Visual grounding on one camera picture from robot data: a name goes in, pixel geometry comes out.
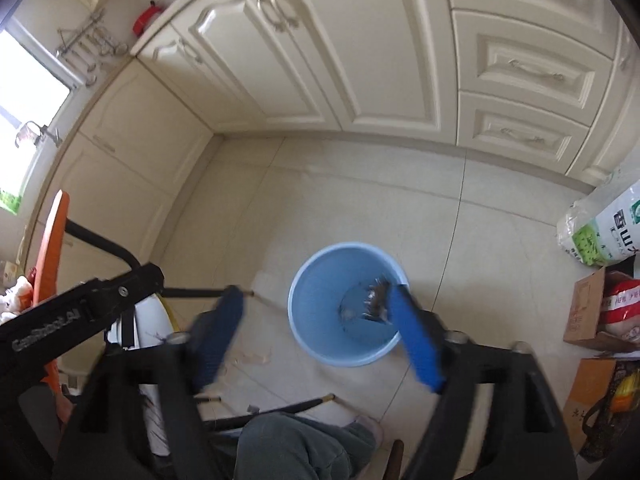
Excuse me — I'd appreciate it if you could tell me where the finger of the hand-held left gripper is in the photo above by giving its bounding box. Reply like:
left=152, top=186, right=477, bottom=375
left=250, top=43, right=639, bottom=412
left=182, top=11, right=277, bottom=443
left=75, top=262, right=166, bottom=329

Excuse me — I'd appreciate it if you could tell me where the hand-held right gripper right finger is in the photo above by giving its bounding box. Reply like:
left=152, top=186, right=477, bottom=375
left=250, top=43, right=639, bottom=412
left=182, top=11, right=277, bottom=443
left=387, top=284, right=573, bottom=480

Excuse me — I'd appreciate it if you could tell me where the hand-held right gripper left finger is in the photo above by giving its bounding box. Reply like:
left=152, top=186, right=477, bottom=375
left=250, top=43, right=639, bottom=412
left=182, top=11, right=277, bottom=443
left=52, top=285, right=246, bottom=480

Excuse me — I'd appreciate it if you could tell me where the dark wrapper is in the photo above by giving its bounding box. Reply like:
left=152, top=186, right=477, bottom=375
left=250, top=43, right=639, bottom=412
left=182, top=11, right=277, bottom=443
left=340, top=275, right=401, bottom=323

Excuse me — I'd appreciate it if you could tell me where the blue plastic bin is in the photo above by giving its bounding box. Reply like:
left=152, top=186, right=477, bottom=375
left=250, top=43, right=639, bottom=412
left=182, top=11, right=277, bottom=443
left=287, top=242, right=412, bottom=367

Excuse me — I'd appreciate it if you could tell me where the white marble round table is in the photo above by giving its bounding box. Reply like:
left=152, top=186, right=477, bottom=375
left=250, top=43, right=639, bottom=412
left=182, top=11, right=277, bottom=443
left=107, top=295, right=336, bottom=456

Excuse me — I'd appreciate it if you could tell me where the orange round table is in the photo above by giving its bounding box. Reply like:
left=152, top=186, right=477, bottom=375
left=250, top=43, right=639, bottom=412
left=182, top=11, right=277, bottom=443
left=27, top=190, right=257, bottom=401

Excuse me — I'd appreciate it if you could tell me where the person's shoe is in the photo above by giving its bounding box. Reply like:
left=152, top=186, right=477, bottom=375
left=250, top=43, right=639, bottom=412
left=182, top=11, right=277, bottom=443
left=350, top=412, right=386, bottom=448

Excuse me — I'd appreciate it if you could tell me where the brown wooden chair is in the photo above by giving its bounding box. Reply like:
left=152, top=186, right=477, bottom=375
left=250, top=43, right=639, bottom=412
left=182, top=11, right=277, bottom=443
left=387, top=439, right=406, bottom=480

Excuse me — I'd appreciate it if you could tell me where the person's leg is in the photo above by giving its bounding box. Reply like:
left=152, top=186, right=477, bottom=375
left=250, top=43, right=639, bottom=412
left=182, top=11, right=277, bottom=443
left=235, top=412, right=378, bottom=480

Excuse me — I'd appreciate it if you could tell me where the green bottle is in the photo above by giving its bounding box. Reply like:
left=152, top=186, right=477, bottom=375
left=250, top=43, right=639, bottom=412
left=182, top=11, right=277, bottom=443
left=0, top=187, right=23, bottom=216

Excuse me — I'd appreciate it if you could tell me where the open cardboard box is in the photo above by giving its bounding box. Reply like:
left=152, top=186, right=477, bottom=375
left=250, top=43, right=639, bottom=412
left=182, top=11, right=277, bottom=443
left=563, top=266, right=640, bottom=353

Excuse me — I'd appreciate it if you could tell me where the metal faucet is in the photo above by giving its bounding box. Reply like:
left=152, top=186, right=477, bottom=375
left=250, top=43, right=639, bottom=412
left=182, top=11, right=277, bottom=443
left=15, top=120, right=63, bottom=148

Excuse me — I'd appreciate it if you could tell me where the small cardboard box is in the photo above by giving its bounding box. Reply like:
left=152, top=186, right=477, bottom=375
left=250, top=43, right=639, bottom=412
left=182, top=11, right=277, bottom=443
left=563, top=358, right=618, bottom=456

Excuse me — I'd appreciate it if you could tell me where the red and white bag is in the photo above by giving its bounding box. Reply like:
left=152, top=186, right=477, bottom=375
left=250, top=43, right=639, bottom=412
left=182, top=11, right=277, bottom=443
left=600, top=280, right=640, bottom=343

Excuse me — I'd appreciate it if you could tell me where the window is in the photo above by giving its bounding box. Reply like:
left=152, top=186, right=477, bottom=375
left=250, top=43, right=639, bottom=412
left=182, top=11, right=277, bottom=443
left=0, top=25, right=76, bottom=211

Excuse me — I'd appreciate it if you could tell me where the white sack with green print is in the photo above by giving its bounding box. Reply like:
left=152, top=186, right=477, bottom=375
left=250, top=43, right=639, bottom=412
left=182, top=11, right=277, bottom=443
left=556, top=165, right=640, bottom=268

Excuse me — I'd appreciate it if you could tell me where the metal utensil rack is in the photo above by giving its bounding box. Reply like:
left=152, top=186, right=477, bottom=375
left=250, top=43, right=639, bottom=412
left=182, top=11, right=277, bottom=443
left=55, top=7, right=131, bottom=88

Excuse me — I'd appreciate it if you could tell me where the red lidded container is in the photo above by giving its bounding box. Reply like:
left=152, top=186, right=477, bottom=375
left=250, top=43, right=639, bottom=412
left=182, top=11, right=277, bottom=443
left=132, top=2, right=166, bottom=36

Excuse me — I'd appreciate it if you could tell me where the cream kitchen cabinet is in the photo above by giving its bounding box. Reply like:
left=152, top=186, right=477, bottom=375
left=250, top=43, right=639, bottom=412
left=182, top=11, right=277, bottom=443
left=25, top=0, right=640, bottom=271

